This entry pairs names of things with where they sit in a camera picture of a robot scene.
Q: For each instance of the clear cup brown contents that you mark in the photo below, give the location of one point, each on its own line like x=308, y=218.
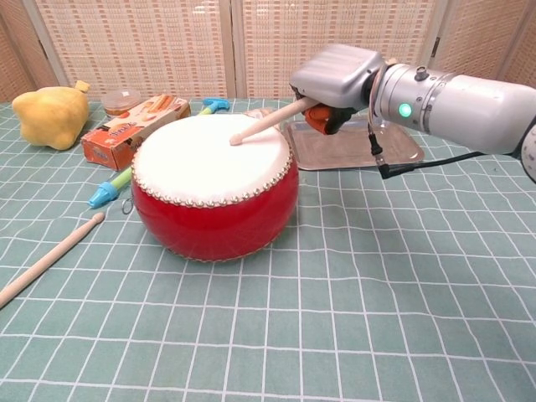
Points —
x=119, y=102

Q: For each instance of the clear bag of snacks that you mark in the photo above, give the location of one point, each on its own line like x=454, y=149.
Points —
x=256, y=113

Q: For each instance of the orange biscuit box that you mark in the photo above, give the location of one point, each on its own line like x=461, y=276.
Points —
x=121, y=138

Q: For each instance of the yellow plush toy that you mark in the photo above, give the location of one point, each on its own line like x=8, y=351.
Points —
x=50, y=117

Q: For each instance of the red drum white skin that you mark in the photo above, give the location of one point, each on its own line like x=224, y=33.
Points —
x=209, y=209

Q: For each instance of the wooden drumstick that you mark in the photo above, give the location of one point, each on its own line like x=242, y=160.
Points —
x=268, y=121
x=50, y=259

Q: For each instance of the green blue water squirter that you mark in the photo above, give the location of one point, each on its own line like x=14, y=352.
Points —
x=104, y=194

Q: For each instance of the bamboo folding screen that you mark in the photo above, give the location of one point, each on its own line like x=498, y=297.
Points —
x=146, y=50

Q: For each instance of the silver right hand orange fingertips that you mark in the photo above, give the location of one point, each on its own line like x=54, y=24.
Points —
x=335, y=75

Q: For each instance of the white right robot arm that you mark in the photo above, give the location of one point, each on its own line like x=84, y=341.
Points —
x=460, y=104

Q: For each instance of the stainless steel tray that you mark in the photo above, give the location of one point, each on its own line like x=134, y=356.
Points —
x=398, y=146

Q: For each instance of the green checked tablecloth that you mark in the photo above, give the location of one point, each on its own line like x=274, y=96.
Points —
x=335, y=293

